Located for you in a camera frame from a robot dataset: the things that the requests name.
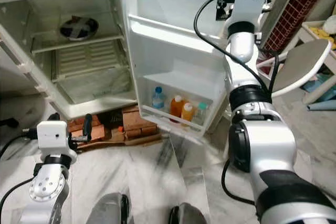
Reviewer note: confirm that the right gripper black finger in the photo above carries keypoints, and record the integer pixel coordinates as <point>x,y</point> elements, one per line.
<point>220,9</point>

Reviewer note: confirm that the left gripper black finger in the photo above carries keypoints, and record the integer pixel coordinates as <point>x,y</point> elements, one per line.
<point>54,116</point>
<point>87,126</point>

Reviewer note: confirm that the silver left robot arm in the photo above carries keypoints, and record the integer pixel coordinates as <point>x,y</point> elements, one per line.
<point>46,187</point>

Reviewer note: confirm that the grey small fridge body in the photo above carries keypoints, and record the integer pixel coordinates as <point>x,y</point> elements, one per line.
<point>89,90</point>

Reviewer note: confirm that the grey fridge door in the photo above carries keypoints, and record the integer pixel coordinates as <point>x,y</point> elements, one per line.
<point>181,72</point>

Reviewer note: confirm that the white fridge shelf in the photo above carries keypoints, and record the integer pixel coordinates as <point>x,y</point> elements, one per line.
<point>73,43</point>

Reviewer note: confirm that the orange brick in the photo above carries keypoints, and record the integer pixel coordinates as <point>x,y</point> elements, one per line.
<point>139,121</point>
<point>102,129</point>

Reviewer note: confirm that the small orange cap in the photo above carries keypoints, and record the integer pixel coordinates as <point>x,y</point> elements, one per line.
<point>119,128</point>

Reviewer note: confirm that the white slatted crisper cover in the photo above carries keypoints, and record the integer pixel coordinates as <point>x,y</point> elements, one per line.
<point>86,61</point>

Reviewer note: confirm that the blue cap water bottle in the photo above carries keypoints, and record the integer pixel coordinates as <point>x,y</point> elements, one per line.
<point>158,99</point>

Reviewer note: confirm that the grey robot left leg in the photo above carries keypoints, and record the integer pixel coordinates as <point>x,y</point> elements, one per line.
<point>109,211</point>

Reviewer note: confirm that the grey robot leg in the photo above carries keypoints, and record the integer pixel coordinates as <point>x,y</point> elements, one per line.
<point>189,214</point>
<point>109,211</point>

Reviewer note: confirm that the large orange juice bottle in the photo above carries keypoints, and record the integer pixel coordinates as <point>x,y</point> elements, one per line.
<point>177,107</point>

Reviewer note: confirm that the white grey folding chair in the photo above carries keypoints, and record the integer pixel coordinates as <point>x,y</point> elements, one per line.
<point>299,61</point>

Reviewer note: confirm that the yellow flat item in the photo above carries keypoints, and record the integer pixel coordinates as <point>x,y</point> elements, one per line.
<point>323,33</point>

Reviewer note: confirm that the small orange juice bottle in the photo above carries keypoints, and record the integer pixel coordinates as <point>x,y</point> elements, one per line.
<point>187,113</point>

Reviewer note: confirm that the white small table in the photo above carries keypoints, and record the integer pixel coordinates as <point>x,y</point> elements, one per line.
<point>315,51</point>

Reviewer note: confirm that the clear green cap bottle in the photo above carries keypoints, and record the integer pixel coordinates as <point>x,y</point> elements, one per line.
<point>201,113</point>

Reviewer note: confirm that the grey robot right leg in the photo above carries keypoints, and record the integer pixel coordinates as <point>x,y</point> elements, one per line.
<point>189,214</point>

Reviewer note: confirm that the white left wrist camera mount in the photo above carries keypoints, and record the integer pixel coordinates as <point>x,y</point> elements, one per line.
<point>53,136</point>

